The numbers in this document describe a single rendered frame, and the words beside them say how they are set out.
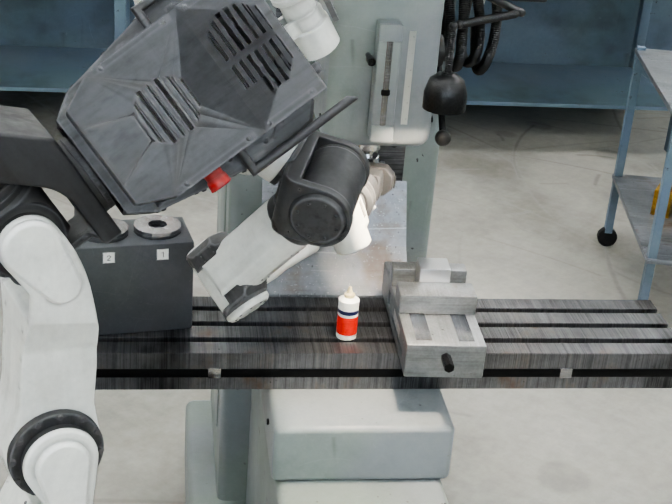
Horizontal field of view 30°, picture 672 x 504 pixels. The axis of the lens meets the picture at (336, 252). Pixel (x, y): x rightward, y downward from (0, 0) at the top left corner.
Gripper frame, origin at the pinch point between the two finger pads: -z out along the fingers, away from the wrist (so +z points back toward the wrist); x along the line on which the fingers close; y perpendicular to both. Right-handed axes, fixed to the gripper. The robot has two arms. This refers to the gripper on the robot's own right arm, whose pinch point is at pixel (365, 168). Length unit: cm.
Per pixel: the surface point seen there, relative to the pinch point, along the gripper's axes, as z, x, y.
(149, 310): 15.6, 36.6, 28.8
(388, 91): 12.3, -4.5, -19.4
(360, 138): 9.5, 0.0, -9.2
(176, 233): 10.8, 33.1, 14.2
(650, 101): -397, -81, 96
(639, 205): -237, -71, 90
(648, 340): -14, -59, 33
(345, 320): 6.8, 0.2, 28.8
